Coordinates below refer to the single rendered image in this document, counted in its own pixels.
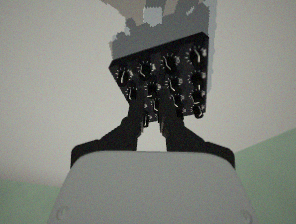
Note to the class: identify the black knob box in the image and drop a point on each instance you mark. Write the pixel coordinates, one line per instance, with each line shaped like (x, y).
(155, 68)

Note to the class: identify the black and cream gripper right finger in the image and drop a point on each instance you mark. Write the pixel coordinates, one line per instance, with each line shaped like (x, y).
(183, 139)

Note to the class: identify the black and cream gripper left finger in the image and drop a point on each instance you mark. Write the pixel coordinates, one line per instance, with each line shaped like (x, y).
(121, 138)

